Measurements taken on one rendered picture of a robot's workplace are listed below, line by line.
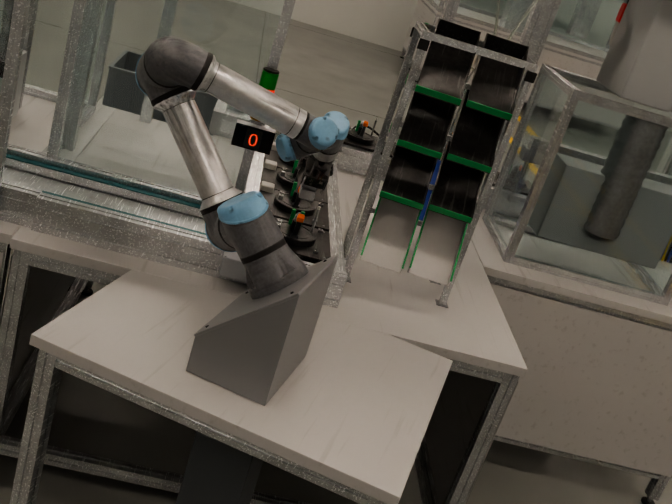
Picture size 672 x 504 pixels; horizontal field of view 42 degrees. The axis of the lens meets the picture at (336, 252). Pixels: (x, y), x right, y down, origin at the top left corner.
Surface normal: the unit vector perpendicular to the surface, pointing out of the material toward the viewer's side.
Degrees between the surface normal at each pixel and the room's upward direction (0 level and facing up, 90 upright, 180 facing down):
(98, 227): 90
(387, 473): 0
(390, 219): 45
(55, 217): 90
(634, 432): 90
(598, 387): 90
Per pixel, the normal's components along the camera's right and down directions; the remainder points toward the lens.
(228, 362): -0.30, 0.29
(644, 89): 0.03, 0.40
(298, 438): 0.29, -0.88
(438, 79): 0.20, -0.65
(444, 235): 0.11, -0.38
